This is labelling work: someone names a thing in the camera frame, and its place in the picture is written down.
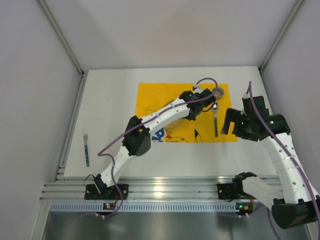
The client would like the yellow cartoon placemat cloth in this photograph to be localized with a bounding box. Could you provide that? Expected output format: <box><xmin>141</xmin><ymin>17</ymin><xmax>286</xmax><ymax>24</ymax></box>
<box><xmin>135</xmin><ymin>83</ymin><xmax>238</xmax><ymax>143</ymax></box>

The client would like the round woven bamboo plate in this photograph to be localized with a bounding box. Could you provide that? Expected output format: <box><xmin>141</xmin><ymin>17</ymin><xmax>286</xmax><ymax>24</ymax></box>
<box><xmin>161</xmin><ymin>99</ymin><xmax>184</xmax><ymax>131</ymax></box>

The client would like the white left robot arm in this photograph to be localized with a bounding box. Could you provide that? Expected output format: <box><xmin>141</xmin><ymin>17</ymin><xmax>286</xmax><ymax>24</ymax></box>
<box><xmin>94</xmin><ymin>87</ymin><xmax>216</xmax><ymax>195</ymax></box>

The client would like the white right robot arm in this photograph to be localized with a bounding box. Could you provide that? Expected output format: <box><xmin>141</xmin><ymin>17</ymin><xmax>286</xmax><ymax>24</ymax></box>
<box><xmin>221</xmin><ymin>96</ymin><xmax>320</xmax><ymax>229</ymax></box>

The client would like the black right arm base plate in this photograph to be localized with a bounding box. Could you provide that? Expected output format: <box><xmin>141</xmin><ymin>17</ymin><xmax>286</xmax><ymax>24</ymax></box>
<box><xmin>216</xmin><ymin>183</ymin><xmax>250</xmax><ymax>202</ymax></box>

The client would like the fork with green handle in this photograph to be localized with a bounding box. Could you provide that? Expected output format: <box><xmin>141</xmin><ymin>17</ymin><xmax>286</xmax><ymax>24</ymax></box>
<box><xmin>82</xmin><ymin>129</ymin><xmax>90</xmax><ymax>168</ymax></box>

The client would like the spoon with green handle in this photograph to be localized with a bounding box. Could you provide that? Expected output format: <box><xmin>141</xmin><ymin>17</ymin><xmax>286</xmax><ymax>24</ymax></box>
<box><xmin>212</xmin><ymin>102</ymin><xmax>219</xmax><ymax>138</ymax></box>

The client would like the aluminium mounting rail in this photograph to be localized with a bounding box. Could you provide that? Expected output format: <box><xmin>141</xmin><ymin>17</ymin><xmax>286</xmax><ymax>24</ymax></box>
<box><xmin>39</xmin><ymin>159</ymin><xmax>286</xmax><ymax>201</ymax></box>

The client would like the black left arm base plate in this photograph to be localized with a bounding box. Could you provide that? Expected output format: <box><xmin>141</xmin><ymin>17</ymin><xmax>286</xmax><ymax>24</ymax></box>
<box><xmin>84</xmin><ymin>184</ymin><xmax>129</xmax><ymax>200</ymax></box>

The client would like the perforated grey cable duct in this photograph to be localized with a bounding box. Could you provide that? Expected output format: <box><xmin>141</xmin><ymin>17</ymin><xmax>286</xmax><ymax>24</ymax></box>
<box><xmin>49</xmin><ymin>201</ymin><xmax>253</xmax><ymax>213</ymax></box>

